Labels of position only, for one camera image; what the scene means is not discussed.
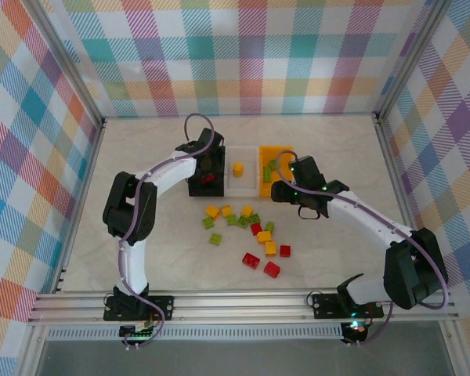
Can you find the green lego brick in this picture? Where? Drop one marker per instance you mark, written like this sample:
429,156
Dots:
208,223
266,174
215,238
232,220
243,221
269,226
273,163

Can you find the black plastic bin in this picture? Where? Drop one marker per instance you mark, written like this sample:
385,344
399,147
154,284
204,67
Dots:
215,190

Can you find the long red lego brick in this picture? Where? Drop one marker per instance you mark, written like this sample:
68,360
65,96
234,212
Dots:
251,260

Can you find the yellow round lego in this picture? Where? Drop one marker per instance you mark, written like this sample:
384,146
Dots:
238,169

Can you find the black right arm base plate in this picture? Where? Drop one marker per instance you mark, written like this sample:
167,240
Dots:
329,307

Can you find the aluminium corner post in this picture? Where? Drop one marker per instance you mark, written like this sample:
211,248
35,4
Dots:
68,66
411,58

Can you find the white plastic bin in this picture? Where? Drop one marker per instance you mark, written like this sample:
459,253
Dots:
247,189

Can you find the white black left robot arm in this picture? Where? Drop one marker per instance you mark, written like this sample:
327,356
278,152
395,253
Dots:
131,258

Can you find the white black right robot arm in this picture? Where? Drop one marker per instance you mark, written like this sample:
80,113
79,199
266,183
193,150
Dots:
376,223

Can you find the aluminium frame leg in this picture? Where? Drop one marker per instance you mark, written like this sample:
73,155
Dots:
452,348
33,352

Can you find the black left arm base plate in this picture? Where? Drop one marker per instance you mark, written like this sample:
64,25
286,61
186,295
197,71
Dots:
162,307

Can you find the aluminium frame rail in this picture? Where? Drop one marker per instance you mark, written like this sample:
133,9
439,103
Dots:
239,305

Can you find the yellow lego brick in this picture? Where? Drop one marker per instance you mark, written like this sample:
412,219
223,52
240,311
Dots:
247,210
212,212
270,248
264,237
226,211

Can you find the small controller board with light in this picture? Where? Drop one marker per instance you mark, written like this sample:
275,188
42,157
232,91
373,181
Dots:
355,327

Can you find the yellow plastic bin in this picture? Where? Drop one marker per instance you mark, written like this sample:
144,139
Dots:
264,192

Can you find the aluminium side floor rail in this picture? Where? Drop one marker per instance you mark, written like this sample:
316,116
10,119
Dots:
87,176
396,176

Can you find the green circuit board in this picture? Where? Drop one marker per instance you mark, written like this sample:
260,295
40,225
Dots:
139,333

